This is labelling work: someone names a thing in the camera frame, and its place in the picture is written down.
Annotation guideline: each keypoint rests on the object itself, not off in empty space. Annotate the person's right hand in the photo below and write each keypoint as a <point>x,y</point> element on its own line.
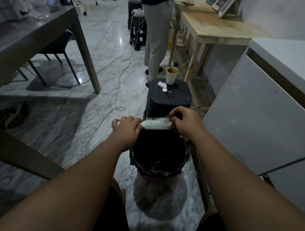
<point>189,123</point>

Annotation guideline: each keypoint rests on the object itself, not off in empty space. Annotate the person's left hand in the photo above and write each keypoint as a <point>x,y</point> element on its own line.
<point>125,133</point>

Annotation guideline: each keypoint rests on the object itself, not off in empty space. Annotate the person's right fingers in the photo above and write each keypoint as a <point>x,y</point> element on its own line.
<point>176,112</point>

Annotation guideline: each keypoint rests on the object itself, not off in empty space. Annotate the person's left thumb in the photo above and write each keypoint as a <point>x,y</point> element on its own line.
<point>138,127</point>

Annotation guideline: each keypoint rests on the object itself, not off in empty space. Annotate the clump of hair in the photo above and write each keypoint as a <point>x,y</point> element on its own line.
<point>166,120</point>

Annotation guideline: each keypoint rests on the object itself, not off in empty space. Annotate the white plastic hairbrush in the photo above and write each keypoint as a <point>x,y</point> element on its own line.
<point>154,124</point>

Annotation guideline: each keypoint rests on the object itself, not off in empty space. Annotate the person's right forearm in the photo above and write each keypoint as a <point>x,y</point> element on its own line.
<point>238,180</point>

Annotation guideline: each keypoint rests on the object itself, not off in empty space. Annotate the person's left forearm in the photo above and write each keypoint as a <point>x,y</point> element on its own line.
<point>71,188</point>

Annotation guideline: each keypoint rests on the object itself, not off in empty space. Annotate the black plastic stool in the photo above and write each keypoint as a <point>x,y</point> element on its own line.
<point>168,97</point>
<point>137,31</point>
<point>132,6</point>

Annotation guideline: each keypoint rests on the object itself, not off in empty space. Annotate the crumpled white tissue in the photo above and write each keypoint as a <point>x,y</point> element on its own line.
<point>162,86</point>

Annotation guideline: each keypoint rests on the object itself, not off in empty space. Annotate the bin with black bag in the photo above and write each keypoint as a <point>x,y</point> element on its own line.
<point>158,154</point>

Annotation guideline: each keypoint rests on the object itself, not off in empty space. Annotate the paper cup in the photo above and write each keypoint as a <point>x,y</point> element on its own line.
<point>171,75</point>

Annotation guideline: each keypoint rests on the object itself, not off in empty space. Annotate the white cabinet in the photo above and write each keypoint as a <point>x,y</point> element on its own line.
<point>257,114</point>

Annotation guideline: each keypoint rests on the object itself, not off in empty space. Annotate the person's left leg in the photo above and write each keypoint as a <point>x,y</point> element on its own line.
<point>114,209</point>

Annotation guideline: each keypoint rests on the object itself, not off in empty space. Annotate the person's leg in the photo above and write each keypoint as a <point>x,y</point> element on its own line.
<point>212,220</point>
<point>114,209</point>

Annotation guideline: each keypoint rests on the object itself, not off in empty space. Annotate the light wooden table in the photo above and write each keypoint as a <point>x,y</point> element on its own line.
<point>209,26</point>

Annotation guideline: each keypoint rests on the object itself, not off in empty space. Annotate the white power strip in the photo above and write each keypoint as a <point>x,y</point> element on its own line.
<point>139,12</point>

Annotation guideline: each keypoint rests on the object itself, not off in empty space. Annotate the person's right leg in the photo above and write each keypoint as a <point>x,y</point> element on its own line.
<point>212,220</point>

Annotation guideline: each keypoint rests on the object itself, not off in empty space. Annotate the wooden table edge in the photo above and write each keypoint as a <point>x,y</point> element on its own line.
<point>26,152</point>

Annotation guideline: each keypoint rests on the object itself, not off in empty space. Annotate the black chair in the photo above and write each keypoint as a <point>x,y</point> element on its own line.
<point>57,44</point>

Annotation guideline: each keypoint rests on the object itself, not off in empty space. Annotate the dark shoes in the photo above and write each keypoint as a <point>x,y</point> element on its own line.
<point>14,115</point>

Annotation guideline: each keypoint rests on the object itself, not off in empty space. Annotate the grey table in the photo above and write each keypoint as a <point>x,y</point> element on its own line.
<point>35,35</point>

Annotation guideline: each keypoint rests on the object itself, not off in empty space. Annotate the clear plastic container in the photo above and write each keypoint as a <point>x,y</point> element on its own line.
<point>41,9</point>

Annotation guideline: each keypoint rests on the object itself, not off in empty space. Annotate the white picture frame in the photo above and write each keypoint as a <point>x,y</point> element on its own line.
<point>222,7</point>

